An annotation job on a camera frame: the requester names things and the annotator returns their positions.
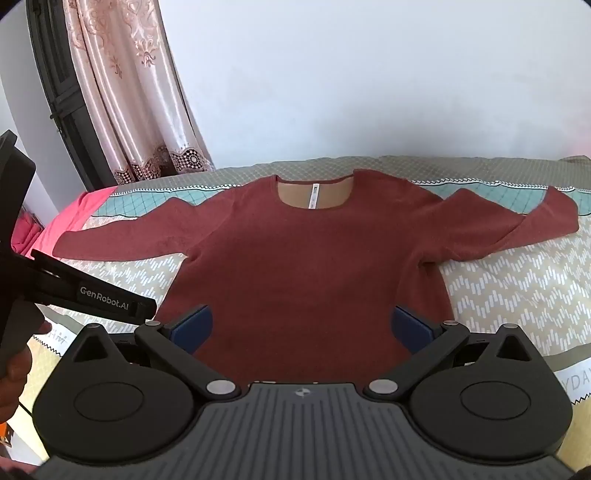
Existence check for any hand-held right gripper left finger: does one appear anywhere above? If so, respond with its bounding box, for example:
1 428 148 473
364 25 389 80
69 305 242 400

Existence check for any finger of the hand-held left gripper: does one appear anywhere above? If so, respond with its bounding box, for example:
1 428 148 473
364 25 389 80
28 249 158 325

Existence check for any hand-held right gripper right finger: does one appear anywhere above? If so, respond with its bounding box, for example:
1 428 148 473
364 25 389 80
364 305 532 400

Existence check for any red long-sleeved sweater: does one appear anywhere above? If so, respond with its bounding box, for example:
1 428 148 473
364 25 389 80
53 168 581 389

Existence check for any person's left hand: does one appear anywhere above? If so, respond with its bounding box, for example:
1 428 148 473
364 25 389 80
0 322 52 422

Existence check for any pink cloth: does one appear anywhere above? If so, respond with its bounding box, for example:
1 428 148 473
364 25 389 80
10 186 117 260

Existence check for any patterned beige and teal blanket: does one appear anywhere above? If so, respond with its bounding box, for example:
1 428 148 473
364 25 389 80
0 154 591 462

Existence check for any pink embroidered curtain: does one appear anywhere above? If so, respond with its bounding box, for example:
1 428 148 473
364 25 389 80
62 0 216 185

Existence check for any dark window frame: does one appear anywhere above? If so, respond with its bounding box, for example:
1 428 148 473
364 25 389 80
25 0 116 193

